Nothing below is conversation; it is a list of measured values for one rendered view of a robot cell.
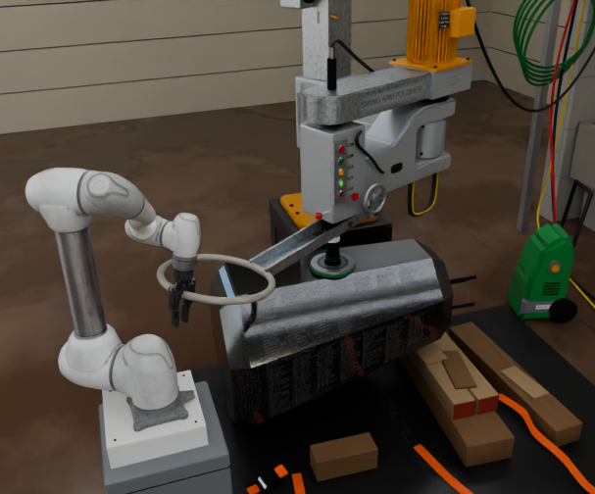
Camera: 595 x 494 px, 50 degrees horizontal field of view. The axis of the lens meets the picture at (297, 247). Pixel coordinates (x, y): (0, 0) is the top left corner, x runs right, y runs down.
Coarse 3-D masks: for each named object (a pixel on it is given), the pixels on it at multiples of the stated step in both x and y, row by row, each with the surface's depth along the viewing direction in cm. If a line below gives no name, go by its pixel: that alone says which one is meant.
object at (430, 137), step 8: (440, 120) 318; (424, 128) 317; (432, 128) 317; (440, 128) 318; (424, 136) 319; (432, 136) 319; (440, 136) 321; (416, 144) 323; (424, 144) 321; (432, 144) 320; (440, 144) 323; (416, 152) 324; (424, 152) 322; (432, 152) 322; (440, 152) 325
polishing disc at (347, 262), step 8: (320, 256) 318; (344, 256) 317; (312, 264) 311; (320, 264) 311; (344, 264) 310; (352, 264) 310; (320, 272) 306; (328, 272) 303; (336, 272) 303; (344, 272) 305
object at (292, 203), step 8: (280, 200) 404; (288, 200) 400; (296, 200) 400; (288, 208) 390; (296, 208) 389; (296, 216) 379; (304, 216) 379; (312, 216) 378; (376, 216) 379; (296, 224) 377; (304, 224) 368
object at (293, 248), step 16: (368, 208) 307; (320, 224) 305; (352, 224) 302; (288, 240) 294; (304, 240) 299; (320, 240) 292; (256, 256) 285; (272, 256) 291; (288, 256) 282; (304, 256) 288; (272, 272) 278
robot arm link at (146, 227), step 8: (144, 200) 193; (144, 208) 194; (152, 208) 203; (136, 216) 193; (144, 216) 198; (152, 216) 203; (128, 224) 239; (136, 224) 217; (144, 224) 209; (152, 224) 234; (160, 224) 237; (128, 232) 240; (136, 232) 234; (144, 232) 233; (152, 232) 234; (160, 232) 236; (136, 240) 240; (144, 240) 236; (152, 240) 237; (160, 240) 237
